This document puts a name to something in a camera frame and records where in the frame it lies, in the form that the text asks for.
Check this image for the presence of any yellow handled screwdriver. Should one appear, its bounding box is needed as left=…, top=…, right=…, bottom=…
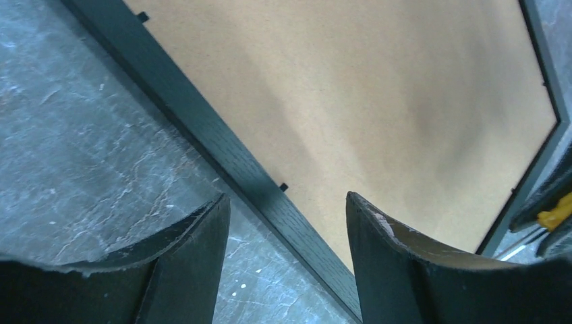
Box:
left=493, top=192, right=571, bottom=261

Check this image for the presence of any black picture frame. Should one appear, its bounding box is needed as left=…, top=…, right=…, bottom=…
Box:
left=65, top=1, right=571, bottom=323

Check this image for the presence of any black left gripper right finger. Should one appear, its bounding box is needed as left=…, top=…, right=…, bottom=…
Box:
left=346, top=192, right=571, bottom=323

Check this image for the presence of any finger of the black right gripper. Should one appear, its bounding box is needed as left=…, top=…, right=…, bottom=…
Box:
left=536, top=227, right=571, bottom=259
left=509, top=165, right=571, bottom=232

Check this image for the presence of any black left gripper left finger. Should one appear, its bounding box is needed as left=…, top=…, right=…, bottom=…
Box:
left=1, top=194, right=231, bottom=323

